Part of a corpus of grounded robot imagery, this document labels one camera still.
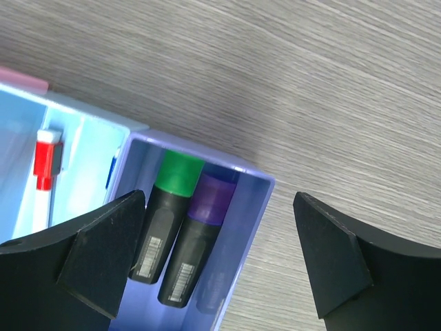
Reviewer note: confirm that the blue cap whiteboard marker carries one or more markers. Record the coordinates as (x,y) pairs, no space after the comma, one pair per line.
(112,166)

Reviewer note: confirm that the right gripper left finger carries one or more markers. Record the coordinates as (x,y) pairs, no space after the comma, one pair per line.
(71,276)

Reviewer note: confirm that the red cap whiteboard marker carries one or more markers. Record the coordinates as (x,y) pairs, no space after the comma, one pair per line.
(47,166)

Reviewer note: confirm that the purple plastic bin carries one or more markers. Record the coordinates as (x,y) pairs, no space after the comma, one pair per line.
(136,169)

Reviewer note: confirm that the green highlighter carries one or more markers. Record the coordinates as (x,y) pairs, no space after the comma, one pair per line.
(166,207)

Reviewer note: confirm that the pink plastic bin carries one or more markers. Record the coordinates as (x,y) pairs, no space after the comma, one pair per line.
(23,81)

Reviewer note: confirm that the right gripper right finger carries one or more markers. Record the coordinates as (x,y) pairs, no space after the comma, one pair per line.
(363,278)

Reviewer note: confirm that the teal plastic bin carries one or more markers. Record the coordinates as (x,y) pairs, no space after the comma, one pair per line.
(90,137)

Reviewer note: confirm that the purple highlighter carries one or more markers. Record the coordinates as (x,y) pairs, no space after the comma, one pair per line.
(196,237)

